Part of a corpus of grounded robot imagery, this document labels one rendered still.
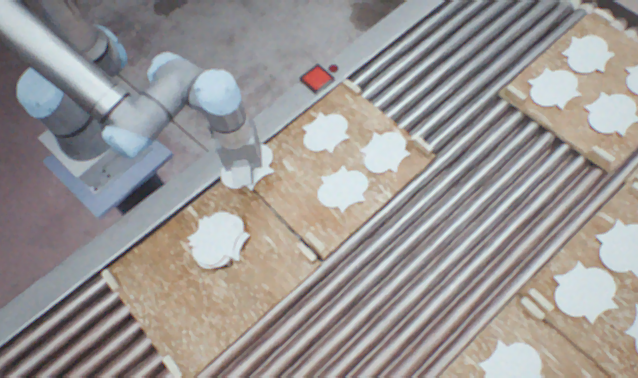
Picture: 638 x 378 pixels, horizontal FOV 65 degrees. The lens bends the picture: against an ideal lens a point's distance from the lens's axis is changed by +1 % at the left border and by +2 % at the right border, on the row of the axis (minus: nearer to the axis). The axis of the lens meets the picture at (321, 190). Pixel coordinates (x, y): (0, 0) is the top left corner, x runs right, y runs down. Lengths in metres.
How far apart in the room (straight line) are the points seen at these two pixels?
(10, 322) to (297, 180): 0.77
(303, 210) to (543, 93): 0.73
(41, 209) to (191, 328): 1.61
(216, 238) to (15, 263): 1.57
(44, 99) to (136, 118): 0.39
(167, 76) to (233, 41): 1.94
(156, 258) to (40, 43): 0.58
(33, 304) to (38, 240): 1.23
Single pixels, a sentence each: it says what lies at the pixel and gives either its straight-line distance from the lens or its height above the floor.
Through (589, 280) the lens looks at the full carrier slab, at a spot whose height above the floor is 0.95.
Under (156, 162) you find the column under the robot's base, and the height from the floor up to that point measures 0.87.
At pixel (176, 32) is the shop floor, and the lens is 3.06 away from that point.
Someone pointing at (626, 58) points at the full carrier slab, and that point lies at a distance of 1.70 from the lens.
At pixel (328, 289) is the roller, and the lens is 1.22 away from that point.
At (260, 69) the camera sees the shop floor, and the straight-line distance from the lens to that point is 2.77.
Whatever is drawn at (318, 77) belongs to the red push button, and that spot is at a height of 0.93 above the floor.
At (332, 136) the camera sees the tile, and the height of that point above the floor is 0.95.
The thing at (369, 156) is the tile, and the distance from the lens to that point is 1.32.
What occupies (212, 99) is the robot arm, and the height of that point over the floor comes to 1.38.
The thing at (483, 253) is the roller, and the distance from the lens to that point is 1.28.
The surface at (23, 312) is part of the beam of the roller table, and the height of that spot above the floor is 0.92.
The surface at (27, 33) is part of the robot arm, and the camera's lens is 1.00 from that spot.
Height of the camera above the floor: 2.09
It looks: 64 degrees down
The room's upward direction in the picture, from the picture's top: 7 degrees counter-clockwise
